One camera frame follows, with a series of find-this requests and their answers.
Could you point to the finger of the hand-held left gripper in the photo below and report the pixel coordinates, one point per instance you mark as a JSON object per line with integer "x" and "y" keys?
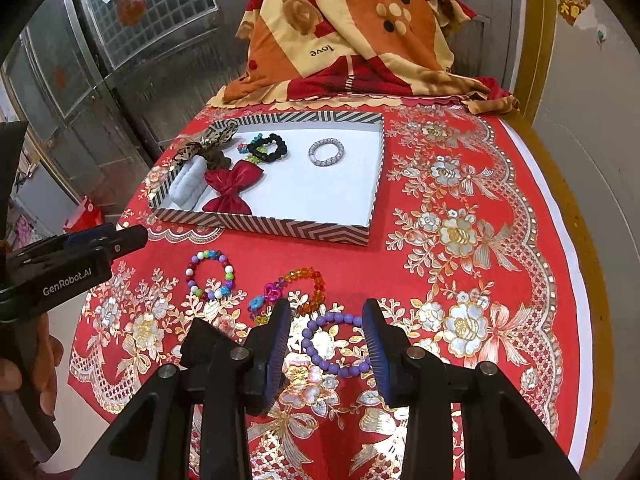
{"x": 127, "y": 242}

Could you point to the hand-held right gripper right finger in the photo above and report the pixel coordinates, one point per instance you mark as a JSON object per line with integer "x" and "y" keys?
{"x": 375, "y": 355}

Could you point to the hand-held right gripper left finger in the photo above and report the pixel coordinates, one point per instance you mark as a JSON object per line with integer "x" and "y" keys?
{"x": 277, "y": 355}

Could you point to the white fluffy scrunchie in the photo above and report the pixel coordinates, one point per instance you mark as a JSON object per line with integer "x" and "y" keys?
{"x": 187, "y": 182}

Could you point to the red satin hair bow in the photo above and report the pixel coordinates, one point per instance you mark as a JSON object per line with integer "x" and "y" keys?
{"x": 235, "y": 187}

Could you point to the leopard print hair bow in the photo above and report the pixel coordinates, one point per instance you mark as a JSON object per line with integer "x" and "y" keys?
{"x": 220, "y": 135}

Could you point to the striped box with white inside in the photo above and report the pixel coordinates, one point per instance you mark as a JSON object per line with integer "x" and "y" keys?
{"x": 325, "y": 195}

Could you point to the person's left hand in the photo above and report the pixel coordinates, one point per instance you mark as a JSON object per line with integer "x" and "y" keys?
{"x": 49, "y": 360}

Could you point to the metal door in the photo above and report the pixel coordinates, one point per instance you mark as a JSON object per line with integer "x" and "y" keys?
{"x": 175, "y": 60}

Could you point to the red floral tablecloth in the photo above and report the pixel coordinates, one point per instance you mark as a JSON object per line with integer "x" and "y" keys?
{"x": 500, "y": 185}

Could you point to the red door decoration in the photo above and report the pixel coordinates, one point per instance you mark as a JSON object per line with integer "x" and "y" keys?
{"x": 132, "y": 7}

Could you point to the orange printed blanket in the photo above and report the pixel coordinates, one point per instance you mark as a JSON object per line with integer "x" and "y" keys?
{"x": 350, "y": 20}

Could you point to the red and gold wall decoration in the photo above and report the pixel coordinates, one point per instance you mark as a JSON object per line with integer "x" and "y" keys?
{"x": 575, "y": 5}

